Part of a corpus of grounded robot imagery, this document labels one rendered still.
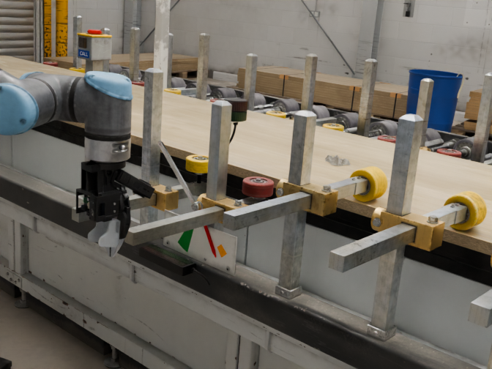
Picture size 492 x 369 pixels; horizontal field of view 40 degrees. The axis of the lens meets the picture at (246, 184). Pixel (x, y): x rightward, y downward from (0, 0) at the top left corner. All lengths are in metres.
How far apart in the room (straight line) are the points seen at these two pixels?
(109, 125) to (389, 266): 0.62
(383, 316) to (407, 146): 0.36
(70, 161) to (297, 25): 7.59
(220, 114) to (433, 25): 7.47
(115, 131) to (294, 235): 0.47
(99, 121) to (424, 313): 0.86
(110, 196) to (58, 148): 1.24
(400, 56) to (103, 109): 7.97
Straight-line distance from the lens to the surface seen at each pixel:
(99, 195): 1.38
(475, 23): 8.82
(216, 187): 1.67
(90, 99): 1.34
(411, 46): 9.10
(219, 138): 1.64
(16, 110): 1.24
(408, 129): 1.34
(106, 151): 1.35
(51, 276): 2.88
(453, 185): 1.95
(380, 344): 1.46
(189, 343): 2.29
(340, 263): 1.16
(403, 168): 1.35
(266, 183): 1.73
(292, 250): 1.55
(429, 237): 1.34
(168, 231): 1.54
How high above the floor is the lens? 1.37
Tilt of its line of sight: 16 degrees down
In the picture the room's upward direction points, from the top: 4 degrees clockwise
